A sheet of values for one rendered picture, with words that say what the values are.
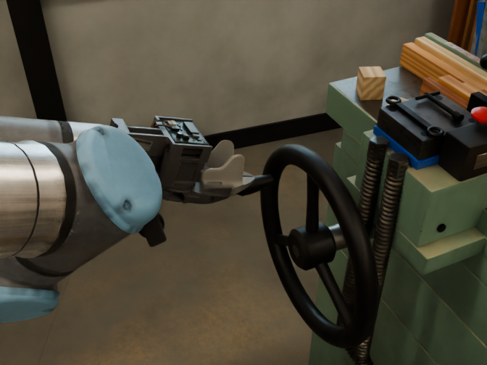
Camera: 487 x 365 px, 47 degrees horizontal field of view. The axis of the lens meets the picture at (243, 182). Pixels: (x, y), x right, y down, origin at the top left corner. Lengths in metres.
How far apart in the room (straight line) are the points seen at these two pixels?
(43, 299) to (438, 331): 0.61
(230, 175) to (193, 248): 1.23
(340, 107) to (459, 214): 0.33
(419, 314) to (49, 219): 0.67
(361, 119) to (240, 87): 1.37
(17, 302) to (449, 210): 0.49
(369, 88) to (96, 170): 0.60
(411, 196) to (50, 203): 0.44
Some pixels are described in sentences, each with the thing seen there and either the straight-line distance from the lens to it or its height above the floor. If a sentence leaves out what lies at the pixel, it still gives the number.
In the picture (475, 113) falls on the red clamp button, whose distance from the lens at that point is 0.71.
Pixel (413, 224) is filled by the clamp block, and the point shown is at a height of 0.90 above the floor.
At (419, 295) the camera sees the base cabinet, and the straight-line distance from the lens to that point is 0.94.
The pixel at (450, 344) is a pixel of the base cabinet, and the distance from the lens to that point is 0.93.
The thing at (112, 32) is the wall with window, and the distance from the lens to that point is 2.05.
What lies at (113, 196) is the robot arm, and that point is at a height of 1.09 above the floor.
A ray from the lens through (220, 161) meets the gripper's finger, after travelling 0.76.
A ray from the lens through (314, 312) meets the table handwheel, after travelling 0.86.
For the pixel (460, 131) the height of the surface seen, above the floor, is 1.01.
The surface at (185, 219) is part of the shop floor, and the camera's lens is 2.05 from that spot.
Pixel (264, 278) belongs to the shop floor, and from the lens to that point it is 1.84.
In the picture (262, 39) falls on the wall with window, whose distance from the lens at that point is 2.21.
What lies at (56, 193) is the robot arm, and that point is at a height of 1.11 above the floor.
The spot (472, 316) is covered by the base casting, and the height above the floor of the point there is 0.74.
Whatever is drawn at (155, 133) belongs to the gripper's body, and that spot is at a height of 1.00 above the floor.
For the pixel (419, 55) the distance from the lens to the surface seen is 1.04.
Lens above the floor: 1.36
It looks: 38 degrees down
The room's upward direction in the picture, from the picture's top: straight up
